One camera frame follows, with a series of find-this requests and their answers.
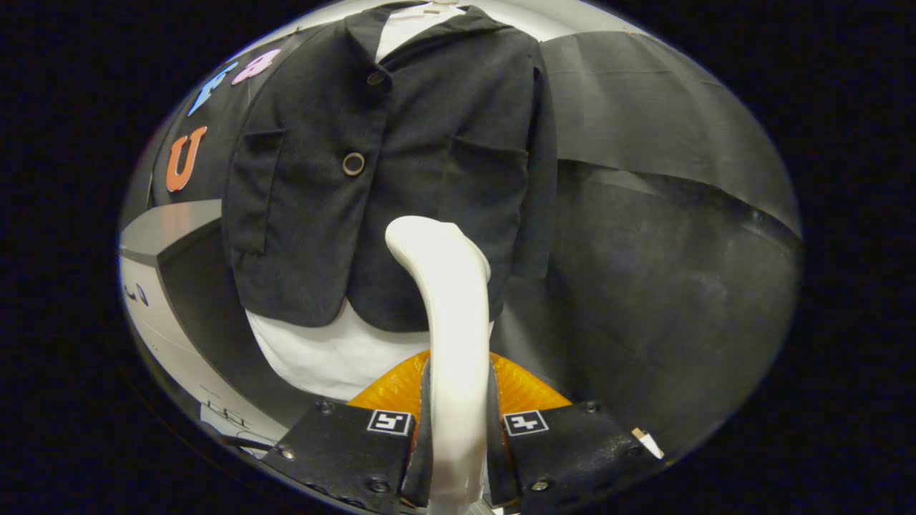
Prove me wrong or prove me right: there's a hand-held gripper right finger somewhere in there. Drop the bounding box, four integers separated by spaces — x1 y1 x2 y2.
489 352 663 515

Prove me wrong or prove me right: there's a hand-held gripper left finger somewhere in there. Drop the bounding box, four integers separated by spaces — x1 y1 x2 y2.
259 350 434 515

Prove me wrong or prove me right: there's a black jacket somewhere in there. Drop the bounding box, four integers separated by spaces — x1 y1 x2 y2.
222 4 559 333

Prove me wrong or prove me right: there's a white mannequin torso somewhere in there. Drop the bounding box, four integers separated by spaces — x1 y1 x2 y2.
245 0 494 401

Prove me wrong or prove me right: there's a small cardboard box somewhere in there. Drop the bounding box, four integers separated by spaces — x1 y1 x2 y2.
631 427 665 460

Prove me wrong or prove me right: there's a black backdrop cloth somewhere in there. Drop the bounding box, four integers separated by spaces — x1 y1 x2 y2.
118 29 802 458

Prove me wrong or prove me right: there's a grey cabinet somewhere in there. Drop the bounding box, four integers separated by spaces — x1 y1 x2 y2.
118 199 308 444

